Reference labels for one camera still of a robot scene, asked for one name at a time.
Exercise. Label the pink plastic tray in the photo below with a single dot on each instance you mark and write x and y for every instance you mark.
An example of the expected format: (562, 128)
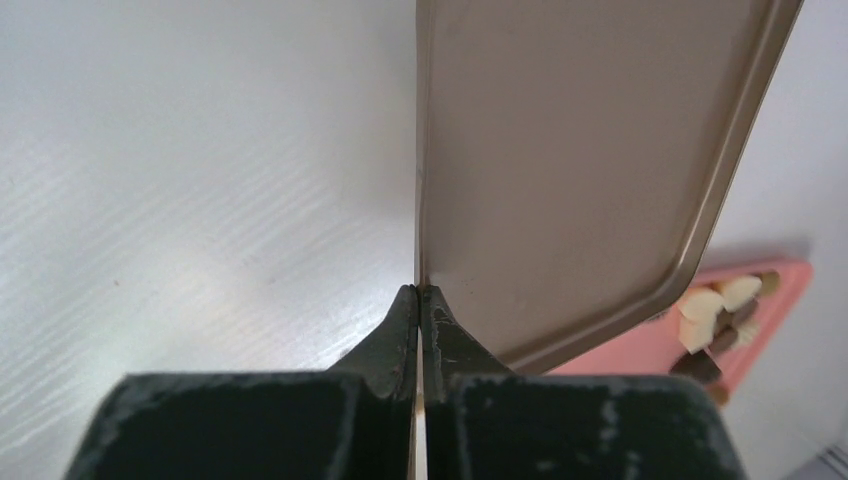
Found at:
(713, 334)

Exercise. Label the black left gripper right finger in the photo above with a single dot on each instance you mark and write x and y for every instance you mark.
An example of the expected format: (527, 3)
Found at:
(484, 421)

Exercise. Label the brown box lid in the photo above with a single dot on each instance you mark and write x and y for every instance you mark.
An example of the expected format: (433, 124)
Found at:
(574, 157)

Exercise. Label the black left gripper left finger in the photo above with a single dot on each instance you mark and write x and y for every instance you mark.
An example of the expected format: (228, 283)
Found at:
(353, 420)

